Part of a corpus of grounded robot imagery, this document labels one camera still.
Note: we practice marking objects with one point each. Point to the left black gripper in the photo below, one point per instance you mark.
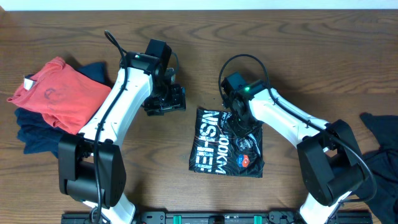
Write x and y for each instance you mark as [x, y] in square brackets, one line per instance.
[179, 102]

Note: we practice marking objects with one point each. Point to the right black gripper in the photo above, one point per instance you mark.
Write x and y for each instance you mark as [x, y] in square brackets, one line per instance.
[239, 131]

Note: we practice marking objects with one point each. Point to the black jersey with orange lines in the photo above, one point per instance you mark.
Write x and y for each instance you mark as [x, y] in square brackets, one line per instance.
[216, 150]

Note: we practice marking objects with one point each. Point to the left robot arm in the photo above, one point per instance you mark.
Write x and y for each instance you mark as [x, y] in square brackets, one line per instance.
[90, 165]

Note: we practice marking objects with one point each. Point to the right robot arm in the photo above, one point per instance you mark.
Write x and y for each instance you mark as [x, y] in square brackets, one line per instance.
[331, 163]

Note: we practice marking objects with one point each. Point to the folded orange t-shirt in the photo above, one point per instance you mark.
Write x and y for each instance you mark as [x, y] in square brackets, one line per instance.
[64, 97]

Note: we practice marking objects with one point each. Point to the plain black garment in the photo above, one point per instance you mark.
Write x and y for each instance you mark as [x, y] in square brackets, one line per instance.
[383, 164]

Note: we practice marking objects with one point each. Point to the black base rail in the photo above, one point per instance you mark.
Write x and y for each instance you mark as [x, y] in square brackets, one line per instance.
[275, 217]

